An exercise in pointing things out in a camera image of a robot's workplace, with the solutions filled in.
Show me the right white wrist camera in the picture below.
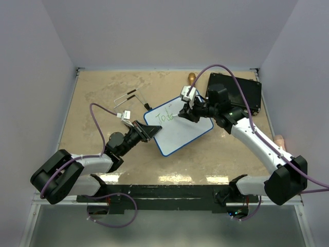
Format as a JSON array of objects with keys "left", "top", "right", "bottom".
[{"left": 180, "top": 85, "right": 196, "bottom": 109}]

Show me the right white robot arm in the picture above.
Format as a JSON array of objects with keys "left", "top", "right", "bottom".
[{"left": 178, "top": 84, "right": 307, "bottom": 205}]

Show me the blue framed whiteboard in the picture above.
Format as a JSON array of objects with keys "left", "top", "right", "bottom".
[{"left": 143, "top": 97, "right": 214, "bottom": 157}]

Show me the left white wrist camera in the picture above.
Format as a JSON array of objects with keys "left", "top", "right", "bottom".
[{"left": 117, "top": 110, "right": 131, "bottom": 124}]

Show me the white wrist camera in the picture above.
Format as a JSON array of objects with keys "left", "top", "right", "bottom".
[
  {"left": 180, "top": 85, "right": 196, "bottom": 109},
  {"left": 117, "top": 110, "right": 131, "bottom": 124}
]

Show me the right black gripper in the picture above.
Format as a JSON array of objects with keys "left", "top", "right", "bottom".
[{"left": 179, "top": 95, "right": 218, "bottom": 123}]

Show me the black hard case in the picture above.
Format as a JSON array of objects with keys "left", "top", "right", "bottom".
[{"left": 207, "top": 73, "right": 262, "bottom": 115}]

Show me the black base frame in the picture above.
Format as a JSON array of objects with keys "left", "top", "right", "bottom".
[{"left": 77, "top": 185, "right": 259, "bottom": 214}]

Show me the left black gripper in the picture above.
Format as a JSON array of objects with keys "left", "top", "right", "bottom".
[{"left": 119, "top": 120, "right": 161, "bottom": 156}]

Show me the gold microphone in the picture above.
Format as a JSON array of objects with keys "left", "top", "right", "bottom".
[{"left": 187, "top": 73, "right": 196, "bottom": 87}]

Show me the wire whiteboard stand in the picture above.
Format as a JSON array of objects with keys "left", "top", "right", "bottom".
[{"left": 114, "top": 88, "right": 153, "bottom": 112}]

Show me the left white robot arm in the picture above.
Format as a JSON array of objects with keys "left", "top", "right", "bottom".
[{"left": 30, "top": 120, "right": 162, "bottom": 204}]

